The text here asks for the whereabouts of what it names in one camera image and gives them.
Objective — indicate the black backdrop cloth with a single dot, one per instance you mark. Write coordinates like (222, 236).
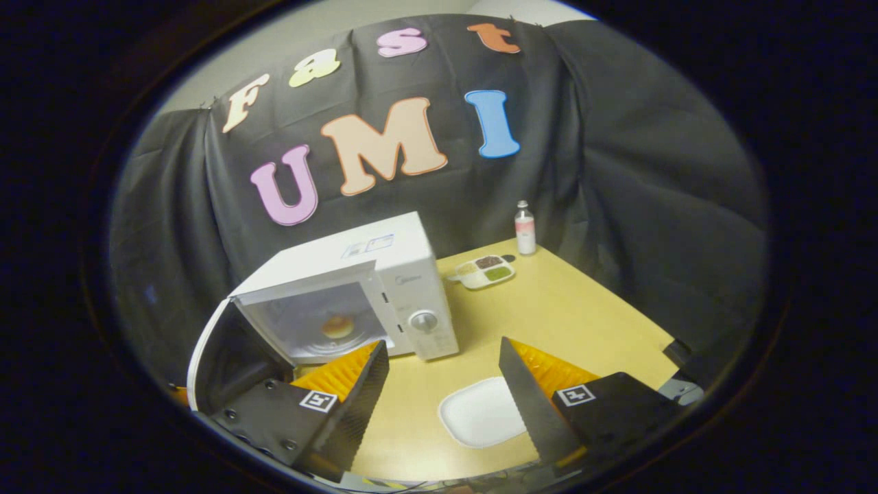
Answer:
(617, 171)

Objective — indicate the white divided food tray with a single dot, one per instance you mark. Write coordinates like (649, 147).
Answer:
(483, 272)

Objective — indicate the white microwave oven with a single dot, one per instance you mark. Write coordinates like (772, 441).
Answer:
(405, 274)

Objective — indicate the white plate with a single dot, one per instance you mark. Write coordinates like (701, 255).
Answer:
(480, 412)

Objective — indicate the small pink label bottle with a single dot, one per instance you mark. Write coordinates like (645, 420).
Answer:
(525, 233)

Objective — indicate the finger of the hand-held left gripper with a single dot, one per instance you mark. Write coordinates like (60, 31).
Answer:
(177, 395)

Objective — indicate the round golden bun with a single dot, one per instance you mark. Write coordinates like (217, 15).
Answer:
(338, 326)

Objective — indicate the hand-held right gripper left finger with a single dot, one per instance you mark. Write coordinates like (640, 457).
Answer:
(360, 412)

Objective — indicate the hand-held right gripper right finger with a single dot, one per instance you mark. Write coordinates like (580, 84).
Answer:
(525, 405)

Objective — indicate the glass turntable plate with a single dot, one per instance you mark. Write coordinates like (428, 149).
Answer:
(309, 346)

